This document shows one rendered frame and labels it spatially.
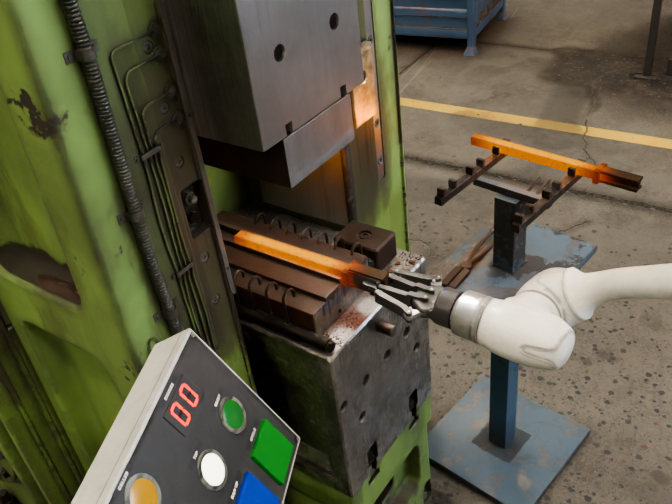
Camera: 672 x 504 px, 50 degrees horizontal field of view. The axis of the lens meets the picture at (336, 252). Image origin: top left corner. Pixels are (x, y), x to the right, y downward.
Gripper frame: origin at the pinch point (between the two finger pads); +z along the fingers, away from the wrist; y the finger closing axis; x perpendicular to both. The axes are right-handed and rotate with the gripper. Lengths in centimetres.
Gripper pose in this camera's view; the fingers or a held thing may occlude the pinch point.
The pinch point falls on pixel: (368, 278)
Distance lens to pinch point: 146.2
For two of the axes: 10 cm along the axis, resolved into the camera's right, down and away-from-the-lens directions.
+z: -8.2, -2.8, 5.0
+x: -0.9, -8.0, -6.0
